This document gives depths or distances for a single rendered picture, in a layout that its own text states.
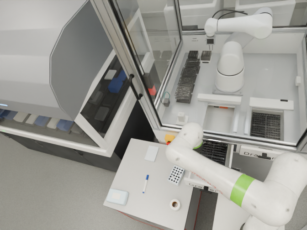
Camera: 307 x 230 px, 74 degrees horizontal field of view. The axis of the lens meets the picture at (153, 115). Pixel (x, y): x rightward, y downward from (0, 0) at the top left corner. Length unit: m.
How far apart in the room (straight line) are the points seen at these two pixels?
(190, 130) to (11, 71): 1.07
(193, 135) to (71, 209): 2.08
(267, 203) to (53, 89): 1.09
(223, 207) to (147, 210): 0.51
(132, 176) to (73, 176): 1.37
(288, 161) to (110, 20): 0.88
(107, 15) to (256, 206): 0.91
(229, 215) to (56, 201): 2.11
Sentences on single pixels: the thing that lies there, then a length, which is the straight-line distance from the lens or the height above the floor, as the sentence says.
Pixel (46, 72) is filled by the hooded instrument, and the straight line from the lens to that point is 1.24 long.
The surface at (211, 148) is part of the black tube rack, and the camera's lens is 1.51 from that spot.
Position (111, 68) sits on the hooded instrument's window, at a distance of 1.67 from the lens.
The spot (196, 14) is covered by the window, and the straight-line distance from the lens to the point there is 0.84.
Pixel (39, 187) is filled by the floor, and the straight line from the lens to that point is 3.19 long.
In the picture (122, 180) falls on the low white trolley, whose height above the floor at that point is 0.76.
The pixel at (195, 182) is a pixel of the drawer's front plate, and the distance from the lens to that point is 1.40.
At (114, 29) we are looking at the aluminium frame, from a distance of 0.99.
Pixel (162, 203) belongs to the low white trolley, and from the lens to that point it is 1.57.
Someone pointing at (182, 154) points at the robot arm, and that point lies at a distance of 0.94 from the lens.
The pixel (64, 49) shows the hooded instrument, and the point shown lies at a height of 1.70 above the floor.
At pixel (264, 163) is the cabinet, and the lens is 1.71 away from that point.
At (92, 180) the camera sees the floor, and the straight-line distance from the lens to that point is 2.76.
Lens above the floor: 2.26
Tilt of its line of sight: 52 degrees down
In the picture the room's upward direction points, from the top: 23 degrees counter-clockwise
